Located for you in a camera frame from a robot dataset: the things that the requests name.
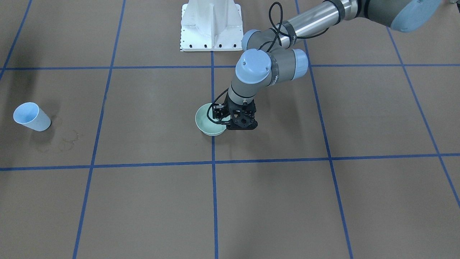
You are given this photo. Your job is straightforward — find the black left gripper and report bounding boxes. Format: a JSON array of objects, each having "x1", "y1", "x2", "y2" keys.
[{"x1": 212, "y1": 95, "x2": 256, "y2": 123}]

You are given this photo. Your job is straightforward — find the mint green bowl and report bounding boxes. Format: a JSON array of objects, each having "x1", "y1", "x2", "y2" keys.
[{"x1": 194, "y1": 103, "x2": 226, "y2": 136}]

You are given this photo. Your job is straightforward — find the light blue plastic cup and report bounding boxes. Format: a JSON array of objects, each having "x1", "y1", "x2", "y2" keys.
[{"x1": 13, "y1": 102, "x2": 51, "y2": 132}]

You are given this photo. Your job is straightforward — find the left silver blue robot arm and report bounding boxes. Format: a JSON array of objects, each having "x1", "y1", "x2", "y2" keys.
[{"x1": 206, "y1": 0, "x2": 441, "y2": 130}]

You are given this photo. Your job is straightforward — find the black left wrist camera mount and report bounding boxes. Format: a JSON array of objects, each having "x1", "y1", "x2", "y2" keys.
[{"x1": 226, "y1": 107, "x2": 258, "y2": 131}]

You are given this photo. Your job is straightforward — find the white camera pedestal column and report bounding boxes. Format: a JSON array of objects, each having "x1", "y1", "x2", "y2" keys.
[{"x1": 180, "y1": 0, "x2": 243, "y2": 51}]

